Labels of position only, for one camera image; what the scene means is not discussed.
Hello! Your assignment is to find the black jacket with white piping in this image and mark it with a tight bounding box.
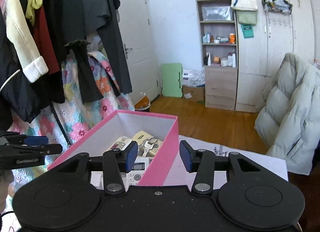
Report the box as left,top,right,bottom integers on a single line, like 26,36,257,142
0,10,50,124

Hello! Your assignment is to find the white door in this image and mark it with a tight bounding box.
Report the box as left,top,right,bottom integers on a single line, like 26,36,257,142
109,0,162,103

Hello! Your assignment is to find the bin with orange bag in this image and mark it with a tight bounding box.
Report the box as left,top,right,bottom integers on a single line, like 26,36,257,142
134,97,151,113

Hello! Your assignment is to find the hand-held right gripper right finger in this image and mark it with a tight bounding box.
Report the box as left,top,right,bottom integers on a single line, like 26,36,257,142
179,140,266,194

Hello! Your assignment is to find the clear storage bag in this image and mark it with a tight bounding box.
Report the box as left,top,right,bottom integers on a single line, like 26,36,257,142
201,6,232,21

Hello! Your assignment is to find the floral quilt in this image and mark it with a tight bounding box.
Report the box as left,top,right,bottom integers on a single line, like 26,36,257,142
5,50,135,212

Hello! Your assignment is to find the white air conditioner remote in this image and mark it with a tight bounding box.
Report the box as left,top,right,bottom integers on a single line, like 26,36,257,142
125,157,150,186

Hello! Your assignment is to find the red hanging garment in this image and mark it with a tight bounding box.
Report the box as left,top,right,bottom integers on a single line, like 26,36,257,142
19,0,60,75

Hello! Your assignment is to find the over-door wire rack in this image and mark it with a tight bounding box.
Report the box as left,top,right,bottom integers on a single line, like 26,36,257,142
261,0,293,26

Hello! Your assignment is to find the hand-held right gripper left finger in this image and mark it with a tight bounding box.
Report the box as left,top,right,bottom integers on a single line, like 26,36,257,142
49,141,139,197

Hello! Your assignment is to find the black hanging coat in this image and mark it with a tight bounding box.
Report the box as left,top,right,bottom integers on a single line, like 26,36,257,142
41,0,88,104

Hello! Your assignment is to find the cream coat with fleece cuff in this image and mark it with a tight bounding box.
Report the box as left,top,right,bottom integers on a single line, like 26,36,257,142
5,0,49,83

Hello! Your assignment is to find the metal key bunch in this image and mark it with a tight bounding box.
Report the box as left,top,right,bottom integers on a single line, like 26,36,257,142
139,138,157,158

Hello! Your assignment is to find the green fabric pouch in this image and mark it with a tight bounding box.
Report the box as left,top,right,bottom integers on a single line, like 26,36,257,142
236,10,258,25

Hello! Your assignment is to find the light wooden wardrobe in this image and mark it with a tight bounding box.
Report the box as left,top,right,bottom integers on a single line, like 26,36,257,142
230,0,317,114

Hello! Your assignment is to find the cream remote with purple button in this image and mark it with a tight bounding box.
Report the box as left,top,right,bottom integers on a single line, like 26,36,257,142
106,136,133,153

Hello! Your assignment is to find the black belt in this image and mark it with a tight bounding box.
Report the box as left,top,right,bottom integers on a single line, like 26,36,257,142
50,102,72,146

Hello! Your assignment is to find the wooden shelf cabinet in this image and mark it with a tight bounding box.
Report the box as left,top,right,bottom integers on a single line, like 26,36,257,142
196,0,239,111

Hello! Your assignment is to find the teal pouch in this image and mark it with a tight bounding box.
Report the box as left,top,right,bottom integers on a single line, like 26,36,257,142
240,24,254,39

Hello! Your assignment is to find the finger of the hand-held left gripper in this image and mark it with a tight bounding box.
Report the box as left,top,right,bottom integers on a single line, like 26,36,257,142
0,132,49,146
0,143,63,158

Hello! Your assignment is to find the black ruffled cuff garment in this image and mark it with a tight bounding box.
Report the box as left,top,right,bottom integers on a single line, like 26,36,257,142
64,39,104,104

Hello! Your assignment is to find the green folding board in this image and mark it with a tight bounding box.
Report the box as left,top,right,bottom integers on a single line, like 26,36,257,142
160,63,184,98

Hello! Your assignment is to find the grey puffer jacket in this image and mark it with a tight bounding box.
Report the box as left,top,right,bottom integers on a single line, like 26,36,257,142
254,53,320,175

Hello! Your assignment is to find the dark grey hanging shirt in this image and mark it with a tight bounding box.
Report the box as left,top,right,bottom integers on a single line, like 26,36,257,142
79,0,133,95

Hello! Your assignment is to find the yellow hanging garment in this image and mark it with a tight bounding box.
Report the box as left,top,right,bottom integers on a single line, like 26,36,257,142
25,0,44,23

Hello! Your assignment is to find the cream air conditioner remote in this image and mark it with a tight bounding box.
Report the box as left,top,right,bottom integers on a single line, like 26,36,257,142
131,130,164,158

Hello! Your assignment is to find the pink cardboard box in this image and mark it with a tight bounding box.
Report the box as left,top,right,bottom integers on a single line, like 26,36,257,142
47,109,179,190

